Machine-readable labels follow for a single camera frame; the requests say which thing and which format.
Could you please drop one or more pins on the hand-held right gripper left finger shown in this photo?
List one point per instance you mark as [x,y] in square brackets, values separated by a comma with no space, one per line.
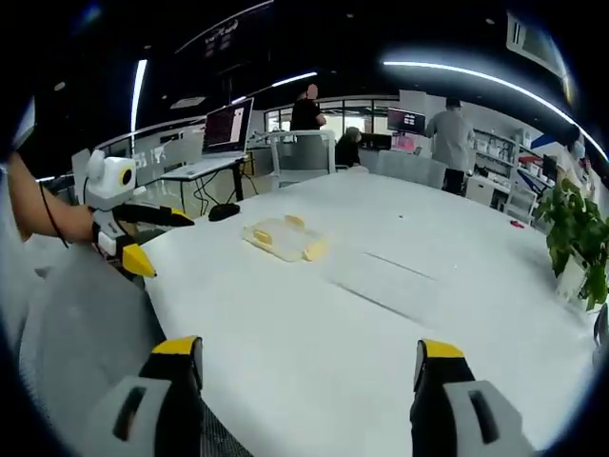
[162,381]

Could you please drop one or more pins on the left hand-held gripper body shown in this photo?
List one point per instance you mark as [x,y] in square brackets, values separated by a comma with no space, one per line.
[108,183]

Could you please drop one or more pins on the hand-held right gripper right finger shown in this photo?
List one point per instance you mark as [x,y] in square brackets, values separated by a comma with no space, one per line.
[457,395]

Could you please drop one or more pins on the clear box with yellow plastic buckle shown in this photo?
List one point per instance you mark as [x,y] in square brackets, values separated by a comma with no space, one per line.
[285,236]

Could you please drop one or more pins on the white standing desk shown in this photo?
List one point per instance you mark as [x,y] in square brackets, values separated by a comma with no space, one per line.
[204,176]

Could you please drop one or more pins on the black computer mouse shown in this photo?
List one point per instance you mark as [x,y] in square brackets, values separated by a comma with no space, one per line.
[223,212]

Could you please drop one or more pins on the silver open laptop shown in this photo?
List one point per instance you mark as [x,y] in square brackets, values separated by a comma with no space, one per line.
[223,138]

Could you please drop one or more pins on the white mesh office chair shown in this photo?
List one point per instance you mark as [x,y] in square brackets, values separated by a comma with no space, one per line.
[302,157]

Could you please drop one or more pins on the small red object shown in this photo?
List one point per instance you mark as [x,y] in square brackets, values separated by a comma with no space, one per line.
[516,223]

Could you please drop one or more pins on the green potted plant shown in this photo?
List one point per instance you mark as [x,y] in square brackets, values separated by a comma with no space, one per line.
[573,228]

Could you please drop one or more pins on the white storage shelf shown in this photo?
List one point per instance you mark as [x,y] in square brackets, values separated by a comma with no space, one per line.
[499,147]

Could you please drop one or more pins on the black computer monitor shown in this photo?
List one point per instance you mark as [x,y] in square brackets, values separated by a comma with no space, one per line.
[406,120]

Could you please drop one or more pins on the ceiling air conditioner unit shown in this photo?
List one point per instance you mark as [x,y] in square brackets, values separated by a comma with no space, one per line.
[533,40]

